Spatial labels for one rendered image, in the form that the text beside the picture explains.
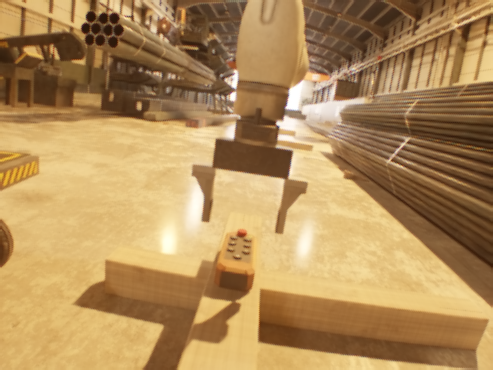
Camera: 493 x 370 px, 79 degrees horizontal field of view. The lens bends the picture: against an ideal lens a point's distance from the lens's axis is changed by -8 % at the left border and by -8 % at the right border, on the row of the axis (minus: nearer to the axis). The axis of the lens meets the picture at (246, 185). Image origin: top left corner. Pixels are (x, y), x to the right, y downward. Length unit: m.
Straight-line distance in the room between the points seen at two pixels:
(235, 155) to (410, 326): 0.64
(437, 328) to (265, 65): 0.77
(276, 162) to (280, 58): 0.16
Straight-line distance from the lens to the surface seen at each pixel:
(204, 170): 0.56
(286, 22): 0.52
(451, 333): 1.01
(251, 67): 0.51
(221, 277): 0.59
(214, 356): 0.47
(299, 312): 0.86
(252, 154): 0.53
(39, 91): 8.45
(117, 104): 7.20
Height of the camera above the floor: 0.52
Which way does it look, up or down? 13 degrees down
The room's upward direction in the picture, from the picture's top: 9 degrees clockwise
